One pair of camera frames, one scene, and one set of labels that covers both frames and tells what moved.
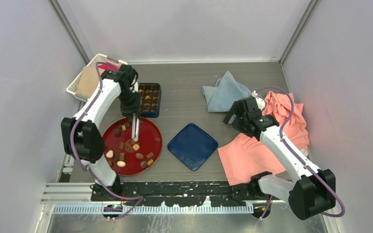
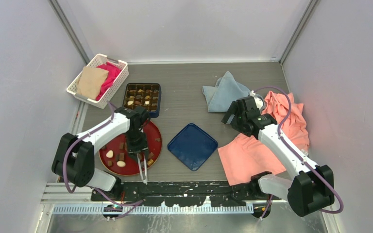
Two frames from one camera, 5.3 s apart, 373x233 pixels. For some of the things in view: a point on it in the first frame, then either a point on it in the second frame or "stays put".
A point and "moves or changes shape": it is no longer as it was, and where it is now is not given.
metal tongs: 135,128 moves or changes shape
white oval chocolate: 110,154 stays put
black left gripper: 127,110 to 142,147
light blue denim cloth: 220,97 stays put
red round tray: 127,157 stays put
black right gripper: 235,109 stays put
